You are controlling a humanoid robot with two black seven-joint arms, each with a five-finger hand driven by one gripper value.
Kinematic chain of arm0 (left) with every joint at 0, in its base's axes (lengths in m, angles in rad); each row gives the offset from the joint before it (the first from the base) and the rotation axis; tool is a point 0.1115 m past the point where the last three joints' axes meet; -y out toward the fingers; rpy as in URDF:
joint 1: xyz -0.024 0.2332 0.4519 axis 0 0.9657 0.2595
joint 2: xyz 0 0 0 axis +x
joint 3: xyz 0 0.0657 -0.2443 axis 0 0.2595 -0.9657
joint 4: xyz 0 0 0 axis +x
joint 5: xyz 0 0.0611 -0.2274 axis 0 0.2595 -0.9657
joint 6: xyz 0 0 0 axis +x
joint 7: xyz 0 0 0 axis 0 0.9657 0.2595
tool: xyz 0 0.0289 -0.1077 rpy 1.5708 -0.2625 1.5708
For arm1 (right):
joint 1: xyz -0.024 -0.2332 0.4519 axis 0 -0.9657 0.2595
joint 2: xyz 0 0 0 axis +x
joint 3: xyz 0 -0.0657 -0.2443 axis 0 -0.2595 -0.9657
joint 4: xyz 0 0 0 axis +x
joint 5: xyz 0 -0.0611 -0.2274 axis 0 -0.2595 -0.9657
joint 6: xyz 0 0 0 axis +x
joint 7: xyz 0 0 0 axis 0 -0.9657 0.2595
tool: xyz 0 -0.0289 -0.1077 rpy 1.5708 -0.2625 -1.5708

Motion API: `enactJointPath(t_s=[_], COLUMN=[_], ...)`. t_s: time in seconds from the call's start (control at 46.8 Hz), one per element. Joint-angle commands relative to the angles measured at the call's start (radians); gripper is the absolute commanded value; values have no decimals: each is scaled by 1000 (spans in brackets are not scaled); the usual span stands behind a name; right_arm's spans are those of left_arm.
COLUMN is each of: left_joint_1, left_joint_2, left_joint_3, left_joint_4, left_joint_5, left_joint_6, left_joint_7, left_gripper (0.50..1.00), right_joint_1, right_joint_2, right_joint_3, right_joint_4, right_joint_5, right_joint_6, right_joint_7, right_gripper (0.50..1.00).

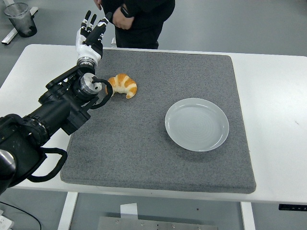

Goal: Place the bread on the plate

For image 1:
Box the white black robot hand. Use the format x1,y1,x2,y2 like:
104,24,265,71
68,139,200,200
75,10,113,64

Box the white power strip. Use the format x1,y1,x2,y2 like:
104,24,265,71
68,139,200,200
0,210,15,230

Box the black wrist watch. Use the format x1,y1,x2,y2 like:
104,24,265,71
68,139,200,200
120,6,132,18

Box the golden croissant bread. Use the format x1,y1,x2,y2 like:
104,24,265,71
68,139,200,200
107,73,138,99

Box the pale grey round plate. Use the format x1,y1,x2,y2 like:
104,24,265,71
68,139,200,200
164,97,230,152

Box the person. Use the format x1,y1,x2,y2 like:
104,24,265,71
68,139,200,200
94,0,176,50

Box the white floor foot bar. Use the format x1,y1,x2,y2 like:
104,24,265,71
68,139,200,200
1,6,39,46

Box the black table control panel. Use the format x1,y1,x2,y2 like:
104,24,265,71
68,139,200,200
278,204,307,211

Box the black floor cable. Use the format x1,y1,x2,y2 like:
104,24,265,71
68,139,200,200
0,201,42,230

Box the white table leg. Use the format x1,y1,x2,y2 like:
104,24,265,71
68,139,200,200
57,192,79,230
240,202,256,230

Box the grey felt mat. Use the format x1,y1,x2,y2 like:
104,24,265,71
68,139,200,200
59,48,257,194

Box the person's left hand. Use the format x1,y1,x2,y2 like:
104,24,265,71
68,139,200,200
112,9,134,31

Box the white paper strip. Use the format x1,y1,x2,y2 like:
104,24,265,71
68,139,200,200
119,203,139,219

